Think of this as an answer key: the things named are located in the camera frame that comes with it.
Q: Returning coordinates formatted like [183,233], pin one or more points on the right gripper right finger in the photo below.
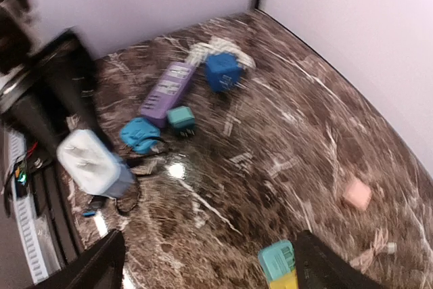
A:
[318,266]

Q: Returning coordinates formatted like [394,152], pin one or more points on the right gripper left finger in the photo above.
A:
[101,266]

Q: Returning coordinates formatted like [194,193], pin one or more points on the purple power strip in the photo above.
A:
[167,93]

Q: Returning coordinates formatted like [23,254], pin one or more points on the pink charger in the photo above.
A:
[358,195]

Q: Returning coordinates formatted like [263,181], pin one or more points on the teal power strip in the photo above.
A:
[277,260]

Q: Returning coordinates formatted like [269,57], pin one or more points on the blue square socket adapter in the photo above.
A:
[137,135]

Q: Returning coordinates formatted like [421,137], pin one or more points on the yellow cube socket adapter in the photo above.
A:
[288,281]

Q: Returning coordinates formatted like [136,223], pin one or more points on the small teal plug adapter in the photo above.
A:
[182,121]

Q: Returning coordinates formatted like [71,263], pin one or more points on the white slotted cable duct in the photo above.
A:
[23,209]

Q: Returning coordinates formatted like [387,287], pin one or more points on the light blue charger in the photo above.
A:
[95,169]

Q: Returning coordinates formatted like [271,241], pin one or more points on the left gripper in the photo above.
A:
[52,85]

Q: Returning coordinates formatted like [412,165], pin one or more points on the dark blue cube adapter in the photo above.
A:
[222,71]

